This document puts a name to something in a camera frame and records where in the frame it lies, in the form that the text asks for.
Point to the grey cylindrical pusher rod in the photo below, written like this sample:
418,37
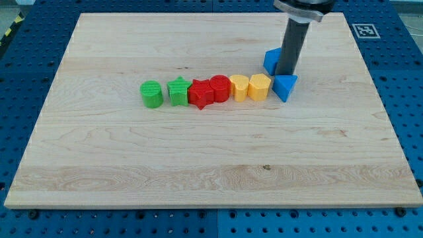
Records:
291,47

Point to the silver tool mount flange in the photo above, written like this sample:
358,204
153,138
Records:
305,11

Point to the blue cube block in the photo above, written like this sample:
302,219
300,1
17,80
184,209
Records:
271,59

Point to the blue triangle block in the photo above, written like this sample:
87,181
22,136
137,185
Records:
283,86

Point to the white fiducial marker tag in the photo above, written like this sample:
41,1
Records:
366,31

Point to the yellow hexagon block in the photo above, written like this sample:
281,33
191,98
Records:
258,87

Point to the yellow heart block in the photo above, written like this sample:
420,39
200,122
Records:
239,87

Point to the red cylinder block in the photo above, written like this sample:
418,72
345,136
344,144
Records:
221,86

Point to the red star block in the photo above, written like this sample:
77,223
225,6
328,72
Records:
200,93

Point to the light wooden board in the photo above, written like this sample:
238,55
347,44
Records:
95,145

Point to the green star block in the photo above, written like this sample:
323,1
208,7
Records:
178,91

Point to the green cylinder block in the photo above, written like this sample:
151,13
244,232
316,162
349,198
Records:
151,94

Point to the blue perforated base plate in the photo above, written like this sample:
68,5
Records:
34,36

